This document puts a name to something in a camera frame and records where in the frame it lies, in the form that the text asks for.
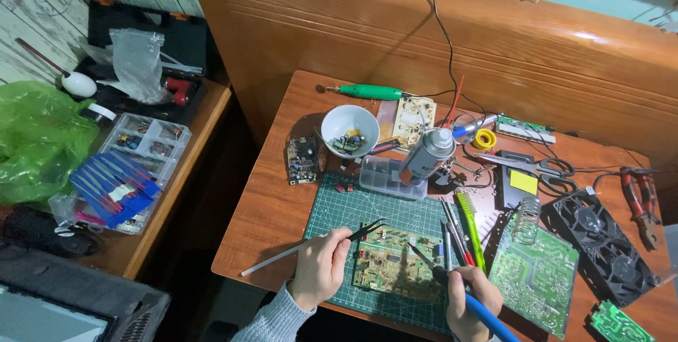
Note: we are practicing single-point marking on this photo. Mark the white tape roll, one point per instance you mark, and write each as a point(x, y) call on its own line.
point(99, 111)

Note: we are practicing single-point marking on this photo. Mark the clear plastic compartment box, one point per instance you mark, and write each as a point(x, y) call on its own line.
point(381, 175)

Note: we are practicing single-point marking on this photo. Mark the black and red marker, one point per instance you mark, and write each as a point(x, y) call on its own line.
point(385, 146)

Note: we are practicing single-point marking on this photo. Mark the wooden headboard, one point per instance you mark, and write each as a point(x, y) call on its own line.
point(529, 56)

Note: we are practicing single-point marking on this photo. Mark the silver tweezers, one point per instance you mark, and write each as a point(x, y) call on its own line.
point(448, 249)

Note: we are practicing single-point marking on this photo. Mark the green rotary tool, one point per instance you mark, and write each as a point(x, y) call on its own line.
point(371, 92)

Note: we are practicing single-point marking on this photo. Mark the clear component organizer box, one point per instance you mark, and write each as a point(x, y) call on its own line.
point(159, 140)

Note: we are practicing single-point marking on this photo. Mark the wooden side table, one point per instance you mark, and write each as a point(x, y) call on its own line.
point(175, 209)

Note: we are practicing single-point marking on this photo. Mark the thin white rod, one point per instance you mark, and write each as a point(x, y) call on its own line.
point(275, 260)

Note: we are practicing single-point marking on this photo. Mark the electronic parts heap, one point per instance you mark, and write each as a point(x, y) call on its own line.
point(349, 141)

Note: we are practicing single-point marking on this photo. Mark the narrow green board strip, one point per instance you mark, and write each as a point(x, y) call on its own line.
point(524, 129)

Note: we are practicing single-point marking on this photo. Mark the helping hand magnifier stand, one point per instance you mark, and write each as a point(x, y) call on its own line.
point(462, 127)

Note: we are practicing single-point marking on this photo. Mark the black twin cooling fan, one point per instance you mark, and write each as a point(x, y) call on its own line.
point(598, 244)

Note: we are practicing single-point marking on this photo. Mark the clear plastic bag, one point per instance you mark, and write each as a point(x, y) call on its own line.
point(135, 61)

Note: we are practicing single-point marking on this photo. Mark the white bowl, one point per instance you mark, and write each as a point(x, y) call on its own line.
point(341, 119)

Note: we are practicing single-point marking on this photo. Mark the person's left hand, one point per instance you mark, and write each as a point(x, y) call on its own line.
point(315, 273)

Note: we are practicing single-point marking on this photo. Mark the white egg shaped spoon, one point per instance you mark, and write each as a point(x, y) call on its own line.
point(78, 83)

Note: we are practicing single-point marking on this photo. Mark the black bag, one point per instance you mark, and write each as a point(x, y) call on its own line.
point(42, 230)

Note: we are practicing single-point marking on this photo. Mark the black soldering iron stand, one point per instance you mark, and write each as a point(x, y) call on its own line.
point(516, 204)

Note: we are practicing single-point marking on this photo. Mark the blue and silver pen tool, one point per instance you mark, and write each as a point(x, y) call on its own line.
point(479, 123)

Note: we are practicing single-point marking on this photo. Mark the green plastic bag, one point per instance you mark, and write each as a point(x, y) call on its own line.
point(37, 140)

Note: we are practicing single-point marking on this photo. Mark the yellow sponge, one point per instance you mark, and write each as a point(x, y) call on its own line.
point(524, 182)

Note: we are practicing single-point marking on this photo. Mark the green circuit board with components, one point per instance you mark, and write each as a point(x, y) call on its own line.
point(394, 270)

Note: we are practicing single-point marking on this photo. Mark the beige circuit board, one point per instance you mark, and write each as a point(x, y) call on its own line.
point(414, 118)

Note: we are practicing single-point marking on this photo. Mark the small green circuit board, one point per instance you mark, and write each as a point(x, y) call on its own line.
point(617, 326)

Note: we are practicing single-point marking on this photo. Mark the red tool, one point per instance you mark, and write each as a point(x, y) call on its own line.
point(181, 90)

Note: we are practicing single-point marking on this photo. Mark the silver spray can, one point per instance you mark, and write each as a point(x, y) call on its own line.
point(428, 157)

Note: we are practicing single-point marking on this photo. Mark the yellow solder roll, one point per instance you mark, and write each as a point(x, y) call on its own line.
point(484, 139)

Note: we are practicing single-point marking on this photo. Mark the small black circuit board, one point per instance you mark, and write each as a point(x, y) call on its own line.
point(302, 161)

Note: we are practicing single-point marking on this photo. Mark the blue file set pouch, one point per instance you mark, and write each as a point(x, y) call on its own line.
point(114, 188)

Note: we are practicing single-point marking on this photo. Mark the large green circuit board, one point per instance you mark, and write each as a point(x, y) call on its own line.
point(535, 278)

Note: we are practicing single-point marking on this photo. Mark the person's right hand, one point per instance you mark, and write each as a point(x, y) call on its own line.
point(474, 313)

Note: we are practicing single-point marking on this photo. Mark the green cutting mat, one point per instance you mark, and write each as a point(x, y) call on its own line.
point(349, 209)

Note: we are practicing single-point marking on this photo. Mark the black monitor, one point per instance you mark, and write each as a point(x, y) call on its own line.
point(63, 299)

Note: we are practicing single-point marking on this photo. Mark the green brush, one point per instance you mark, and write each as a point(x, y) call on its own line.
point(471, 230)

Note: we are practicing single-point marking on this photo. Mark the black tool case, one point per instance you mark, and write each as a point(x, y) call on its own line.
point(180, 40)

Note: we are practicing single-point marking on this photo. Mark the black tweezers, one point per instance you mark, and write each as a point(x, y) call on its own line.
point(365, 229)

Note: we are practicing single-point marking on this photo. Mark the small red components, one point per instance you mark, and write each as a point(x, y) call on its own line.
point(344, 188)

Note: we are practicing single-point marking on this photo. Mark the black perforated metal strip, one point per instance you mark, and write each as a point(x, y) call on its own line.
point(498, 238)

